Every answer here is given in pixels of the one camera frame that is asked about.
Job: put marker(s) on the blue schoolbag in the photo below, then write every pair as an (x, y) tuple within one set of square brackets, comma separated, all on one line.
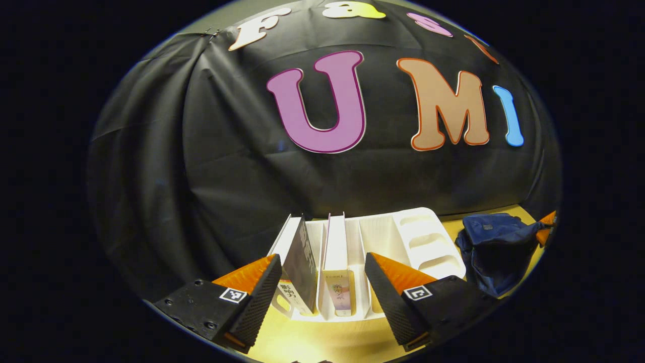
[(496, 257)]

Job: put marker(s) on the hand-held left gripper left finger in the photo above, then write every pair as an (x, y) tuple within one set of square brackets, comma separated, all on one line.
[(259, 302)]

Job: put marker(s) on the dark cover book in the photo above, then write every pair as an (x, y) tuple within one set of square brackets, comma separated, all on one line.
[(301, 262)]

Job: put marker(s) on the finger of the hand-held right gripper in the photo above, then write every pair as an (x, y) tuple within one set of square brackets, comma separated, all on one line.
[(546, 229)]

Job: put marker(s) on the pink cover book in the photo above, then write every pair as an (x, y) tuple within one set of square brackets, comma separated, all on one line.
[(336, 252)]

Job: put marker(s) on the white plastic bookshelf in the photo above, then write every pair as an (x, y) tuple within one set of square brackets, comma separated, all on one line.
[(418, 242)]

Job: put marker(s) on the black backdrop cloth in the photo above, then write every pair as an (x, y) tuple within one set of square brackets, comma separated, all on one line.
[(201, 151)]

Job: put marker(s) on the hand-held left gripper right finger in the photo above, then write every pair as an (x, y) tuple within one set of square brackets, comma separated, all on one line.
[(388, 305)]

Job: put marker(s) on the small metal cloth clip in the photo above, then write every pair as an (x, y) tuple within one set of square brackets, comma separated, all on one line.
[(211, 33)]

